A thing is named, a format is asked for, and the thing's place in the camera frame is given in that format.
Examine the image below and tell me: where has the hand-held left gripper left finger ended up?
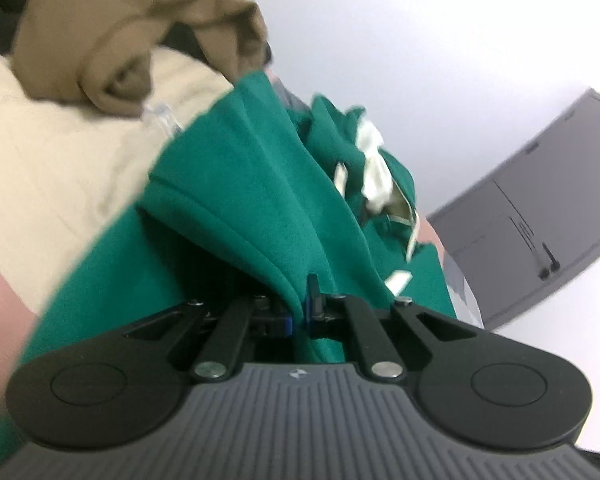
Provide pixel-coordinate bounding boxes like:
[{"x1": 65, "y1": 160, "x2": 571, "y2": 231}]
[{"x1": 122, "y1": 294, "x2": 295, "y2": 382}]

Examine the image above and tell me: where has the black door handle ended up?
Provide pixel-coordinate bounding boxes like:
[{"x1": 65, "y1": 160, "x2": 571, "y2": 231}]
[{"x1": 537, "y1": 242, "x2": 562, "y2": 282}]

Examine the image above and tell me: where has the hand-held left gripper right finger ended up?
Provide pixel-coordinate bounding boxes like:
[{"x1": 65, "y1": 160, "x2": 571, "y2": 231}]
[{"x1": 305, "y1": 274, "x2": 469, "y2": 382}]

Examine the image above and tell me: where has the pink grey patchwork blanket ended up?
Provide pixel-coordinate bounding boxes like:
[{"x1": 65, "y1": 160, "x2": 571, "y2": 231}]
[{"x1": 0, "y1": 209, "x2": 487, "y2": 427}]

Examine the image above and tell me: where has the clear plastic piece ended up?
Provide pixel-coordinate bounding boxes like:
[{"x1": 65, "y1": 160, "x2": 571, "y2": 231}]
[{"x1": 142, "y1": 102, "x2": 184, "y2": 139}]

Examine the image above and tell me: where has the green hoodie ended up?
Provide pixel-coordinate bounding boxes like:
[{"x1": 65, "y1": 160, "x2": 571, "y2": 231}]
[{"x1": 0, "y1": 70, "x2": 459, "y2": 467}]

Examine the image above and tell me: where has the grey door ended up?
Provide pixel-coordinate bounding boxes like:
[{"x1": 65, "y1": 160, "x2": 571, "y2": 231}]
[{"x1": 426, "y1": 87, "x2": 600, "y2": 332}]

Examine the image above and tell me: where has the brown garment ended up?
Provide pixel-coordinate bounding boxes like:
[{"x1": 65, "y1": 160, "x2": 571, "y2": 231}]
[{"x1": 10, "y1": 0, "x2": 274, "y2": 117}]

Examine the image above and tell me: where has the beige cloth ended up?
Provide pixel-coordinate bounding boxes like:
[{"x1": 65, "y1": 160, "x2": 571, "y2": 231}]
[{"x1": 0, "y1": 47, "x2": 237, "y2": 322}]

